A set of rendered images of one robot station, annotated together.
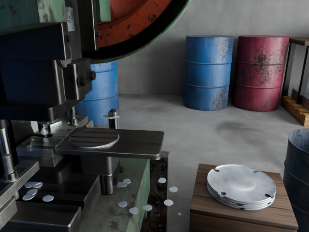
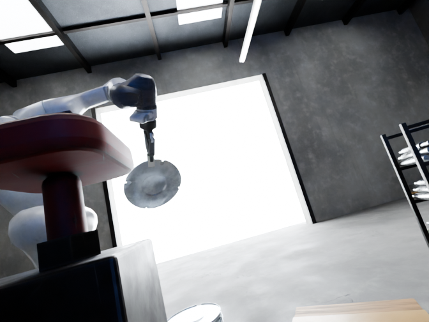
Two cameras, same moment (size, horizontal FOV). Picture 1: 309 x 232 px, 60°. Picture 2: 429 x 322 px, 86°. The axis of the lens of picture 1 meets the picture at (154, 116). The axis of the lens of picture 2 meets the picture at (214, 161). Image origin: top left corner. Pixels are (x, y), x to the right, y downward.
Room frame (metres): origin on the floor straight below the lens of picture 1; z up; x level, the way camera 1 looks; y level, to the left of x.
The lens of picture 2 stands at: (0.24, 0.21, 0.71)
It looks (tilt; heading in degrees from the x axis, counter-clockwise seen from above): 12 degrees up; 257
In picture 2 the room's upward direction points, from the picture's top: 15 degrees counter-clockwise
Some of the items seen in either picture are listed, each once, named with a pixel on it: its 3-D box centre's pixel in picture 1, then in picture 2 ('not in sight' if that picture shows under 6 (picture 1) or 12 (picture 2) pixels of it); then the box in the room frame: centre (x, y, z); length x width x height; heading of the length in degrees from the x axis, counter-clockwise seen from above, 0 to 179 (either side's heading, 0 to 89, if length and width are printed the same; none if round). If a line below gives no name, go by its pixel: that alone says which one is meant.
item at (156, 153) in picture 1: (114, 161); not in sight; (0.62, 0.10, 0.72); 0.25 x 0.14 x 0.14; 83
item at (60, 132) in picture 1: (50, 143); not in sight; (0.64, 0.27, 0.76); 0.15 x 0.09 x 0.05; 173
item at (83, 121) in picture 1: (74, 121); not in sight; (0.81, 0.26, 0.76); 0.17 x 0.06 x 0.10; 173
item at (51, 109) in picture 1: (41, 105); not in sight; (0.64, 0.28, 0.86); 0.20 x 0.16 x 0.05; 173
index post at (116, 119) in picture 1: (113, 123); not in sight; (0.80, 0.13, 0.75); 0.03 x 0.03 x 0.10; 83
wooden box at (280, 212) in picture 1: (235, 220); not in sight; (1.02, -0.38, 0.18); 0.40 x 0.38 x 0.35; 76
